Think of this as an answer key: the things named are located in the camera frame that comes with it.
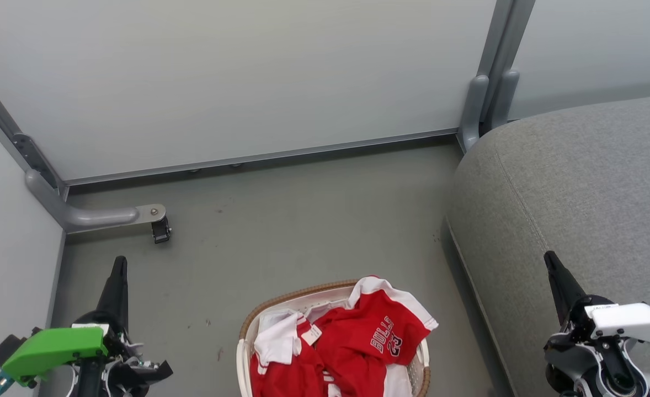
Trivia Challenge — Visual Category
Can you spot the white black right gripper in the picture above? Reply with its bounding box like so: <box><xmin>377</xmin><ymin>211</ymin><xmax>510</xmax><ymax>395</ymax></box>
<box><xmin>544</xmin><ymin>251</ymin><xmax>650</xmax><ymax>397</ymax></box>

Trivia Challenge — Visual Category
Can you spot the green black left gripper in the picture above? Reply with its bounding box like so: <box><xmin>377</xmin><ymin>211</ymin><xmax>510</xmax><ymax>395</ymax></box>
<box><xmin>1</xmin><ymin>255</ymin><xmax>174</xmax><ymax>397</ymax></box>

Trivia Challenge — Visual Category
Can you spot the red and white garment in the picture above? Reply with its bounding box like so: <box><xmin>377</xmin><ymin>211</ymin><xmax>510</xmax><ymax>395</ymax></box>
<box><xmin>249</xmin><ymin>310</ymin><xmax>327</xmax><ymax>397</ymax></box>

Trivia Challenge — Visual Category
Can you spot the red Bulls jersey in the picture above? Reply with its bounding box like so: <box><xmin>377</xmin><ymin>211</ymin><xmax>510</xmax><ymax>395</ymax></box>
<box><xmin>313</xmin><ymin>276</ymin><xmax>439</xmax><ymax>397</ymax></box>

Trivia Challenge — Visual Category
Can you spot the grey fabric sofa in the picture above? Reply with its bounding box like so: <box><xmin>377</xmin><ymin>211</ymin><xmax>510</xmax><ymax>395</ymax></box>
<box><xmin>445</xmin><ymin>93</ymin><xmax>650</xmax><ymax>397</ymax></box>

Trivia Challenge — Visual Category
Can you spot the grey metal partition foot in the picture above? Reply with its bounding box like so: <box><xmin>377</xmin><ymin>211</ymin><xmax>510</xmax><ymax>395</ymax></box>
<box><xmin>25</xmin><ymin>168</ymin><xmax>167</xmax><ymax>234</ymax></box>

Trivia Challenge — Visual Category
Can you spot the white basket with brown rim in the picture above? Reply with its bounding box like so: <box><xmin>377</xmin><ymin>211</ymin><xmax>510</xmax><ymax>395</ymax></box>
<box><xmin>236</xmin><ymin>280</ymin><xmax>431</xmax><ymax>397</ymax></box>

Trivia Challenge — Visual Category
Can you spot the dark grey hinge plate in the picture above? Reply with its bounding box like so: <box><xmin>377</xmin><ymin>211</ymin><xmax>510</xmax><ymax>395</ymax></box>
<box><xmin>12</xmin><ymin>132</ymin><xmax>64</xmax><ymax>195</ymax></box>

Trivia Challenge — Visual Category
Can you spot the grey aluminium partition rail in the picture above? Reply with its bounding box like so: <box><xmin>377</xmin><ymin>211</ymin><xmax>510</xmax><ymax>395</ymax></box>
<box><xmin>62</xmin><ymin>128</ymin><xmax>461</xmax><ymax>187</ymax></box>

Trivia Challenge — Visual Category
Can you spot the grey partition post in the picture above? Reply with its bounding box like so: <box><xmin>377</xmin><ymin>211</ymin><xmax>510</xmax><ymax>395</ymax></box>
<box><xmin>456</xmin><ymin>0</ymin><xmax>536</xmax><ymax>153</ymax></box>

